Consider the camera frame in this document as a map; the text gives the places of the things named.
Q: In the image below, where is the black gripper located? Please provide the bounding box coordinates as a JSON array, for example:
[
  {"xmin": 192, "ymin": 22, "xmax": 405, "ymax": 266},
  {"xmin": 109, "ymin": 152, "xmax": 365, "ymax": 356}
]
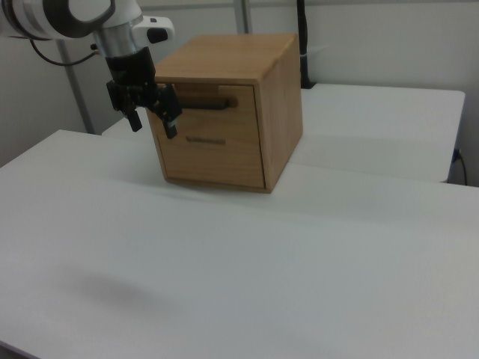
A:
[{"xmin": 104, "ymin": 46, "xmax": 183, "ymax": 140}]

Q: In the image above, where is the wooden drawer with bar handle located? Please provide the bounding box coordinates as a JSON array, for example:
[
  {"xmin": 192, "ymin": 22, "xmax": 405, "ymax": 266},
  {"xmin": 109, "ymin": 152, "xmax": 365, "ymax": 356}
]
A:
[{"xmin": 145, "ymin": 82, "xmax": 261, "ymax": 138}]

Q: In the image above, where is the wooden drawer cabinet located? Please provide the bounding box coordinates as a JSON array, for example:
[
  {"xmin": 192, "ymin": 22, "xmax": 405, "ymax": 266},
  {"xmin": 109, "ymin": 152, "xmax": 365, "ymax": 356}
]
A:
[{"xmin": 144, "ymin": 32, "xmax": 304, "ymax": 194}]

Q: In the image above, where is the black pole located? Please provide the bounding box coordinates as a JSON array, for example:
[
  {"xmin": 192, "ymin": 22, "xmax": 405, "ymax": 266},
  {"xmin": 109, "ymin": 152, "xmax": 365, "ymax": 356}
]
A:
[{"xmin": 296, "ymin": 0, "xmax": 316, "ymax": 90}]

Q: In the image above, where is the wooden drawer with slim handle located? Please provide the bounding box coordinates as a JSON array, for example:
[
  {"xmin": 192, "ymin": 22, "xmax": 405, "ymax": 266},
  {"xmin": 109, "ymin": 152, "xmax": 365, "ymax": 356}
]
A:
[{"xmin": 156, "ymin": 130, "xmax": 267, "ymax": 189}]

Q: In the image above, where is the grey aluminium frame post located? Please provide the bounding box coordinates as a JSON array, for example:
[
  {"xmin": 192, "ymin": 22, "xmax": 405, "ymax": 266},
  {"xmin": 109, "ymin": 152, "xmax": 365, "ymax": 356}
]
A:
[
  {"xmin": 55, "ymin": 39, "xmax": 94, "ymax": 135},
  {"xmin": 233, "ymin": 0, "xmax": 251, "ymax": 34}
]

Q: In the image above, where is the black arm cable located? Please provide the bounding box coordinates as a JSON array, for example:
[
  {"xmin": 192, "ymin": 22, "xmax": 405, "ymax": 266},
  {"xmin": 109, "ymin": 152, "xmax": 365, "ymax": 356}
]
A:
[{"xmin": 29, "ymin": 37, "xmax": 103, "ymax": 67}]

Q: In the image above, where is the black power cable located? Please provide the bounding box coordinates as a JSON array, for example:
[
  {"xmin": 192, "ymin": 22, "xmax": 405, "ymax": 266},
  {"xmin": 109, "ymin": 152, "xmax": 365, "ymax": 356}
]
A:
[{"xmin": 454, "ymin": 148, "xmax": 469, "ymax": 186}]

